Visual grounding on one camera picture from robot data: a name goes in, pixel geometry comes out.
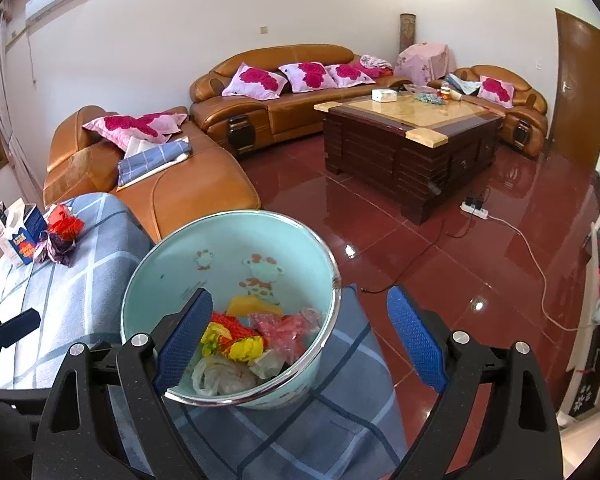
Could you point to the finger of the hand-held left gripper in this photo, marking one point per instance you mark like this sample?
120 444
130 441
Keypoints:
22 325

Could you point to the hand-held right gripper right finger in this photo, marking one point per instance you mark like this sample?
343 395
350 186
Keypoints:
415 340

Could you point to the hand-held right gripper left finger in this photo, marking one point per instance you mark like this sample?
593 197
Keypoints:
185 340

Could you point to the red mesh bag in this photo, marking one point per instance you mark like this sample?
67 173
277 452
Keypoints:
230 325

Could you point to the white plastic bag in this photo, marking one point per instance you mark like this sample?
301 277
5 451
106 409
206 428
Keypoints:
220 377

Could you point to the yellow plastic bag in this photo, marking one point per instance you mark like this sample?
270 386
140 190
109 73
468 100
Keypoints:
240 347

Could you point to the clear plastic bag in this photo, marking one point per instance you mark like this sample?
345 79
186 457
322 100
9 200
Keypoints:
270 364

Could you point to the pink translucent plastic bag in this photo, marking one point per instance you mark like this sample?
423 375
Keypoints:
290 332

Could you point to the light blue enamel basin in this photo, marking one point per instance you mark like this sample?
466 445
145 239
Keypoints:
230 240

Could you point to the blue plaid tablecloth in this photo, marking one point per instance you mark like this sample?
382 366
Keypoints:
90 285

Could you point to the purple silver wrapper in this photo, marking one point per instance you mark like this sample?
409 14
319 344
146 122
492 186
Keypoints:
55 250

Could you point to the blue and white milk carton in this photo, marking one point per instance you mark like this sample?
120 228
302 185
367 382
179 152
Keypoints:
27 237

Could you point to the red crumpled plastic bag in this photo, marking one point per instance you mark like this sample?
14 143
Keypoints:
65 222

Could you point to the white power strip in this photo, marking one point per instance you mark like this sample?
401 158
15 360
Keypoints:
475 210

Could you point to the brown leather chaise sofa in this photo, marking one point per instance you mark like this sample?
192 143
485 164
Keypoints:
195 185

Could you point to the folded blue plaid sheet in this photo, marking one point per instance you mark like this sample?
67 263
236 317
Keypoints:
152 162

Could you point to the dark wooden coffee table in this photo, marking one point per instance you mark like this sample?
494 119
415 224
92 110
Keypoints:
395 160

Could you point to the pink floral pillow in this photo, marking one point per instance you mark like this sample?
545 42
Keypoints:
255 82
350 75
307 77
135 127
496 91

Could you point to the white curtain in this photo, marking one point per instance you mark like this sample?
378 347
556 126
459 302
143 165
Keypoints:
10 90

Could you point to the pile of small colourful beads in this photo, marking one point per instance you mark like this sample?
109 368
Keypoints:
425 97

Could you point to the white tissue box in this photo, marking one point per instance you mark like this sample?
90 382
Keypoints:
384 95

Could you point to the brown leather armchair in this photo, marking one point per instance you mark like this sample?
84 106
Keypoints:
522 115

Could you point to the small jar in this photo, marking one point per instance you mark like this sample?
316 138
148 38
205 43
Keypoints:
445 91

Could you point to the long brown leather sofa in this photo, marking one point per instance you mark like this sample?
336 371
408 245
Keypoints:
300 110

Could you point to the light blue cloth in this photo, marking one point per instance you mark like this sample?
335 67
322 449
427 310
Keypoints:
465 85

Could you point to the pink floral blanket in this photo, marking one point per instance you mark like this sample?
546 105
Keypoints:
377 65

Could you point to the pink cloth cover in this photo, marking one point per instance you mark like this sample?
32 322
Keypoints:
425 62

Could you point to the brown wooden door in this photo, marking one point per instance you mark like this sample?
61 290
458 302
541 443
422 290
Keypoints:
577 90

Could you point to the rolled mat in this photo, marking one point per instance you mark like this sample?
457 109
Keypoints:
407 35

